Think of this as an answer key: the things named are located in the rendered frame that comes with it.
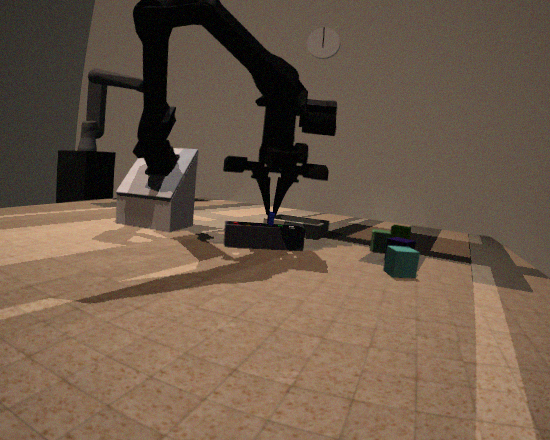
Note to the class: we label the teal block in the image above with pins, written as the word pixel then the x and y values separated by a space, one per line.
pixel 401 261

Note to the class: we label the bright green cube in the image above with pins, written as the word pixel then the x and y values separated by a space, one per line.
pixel 400 231

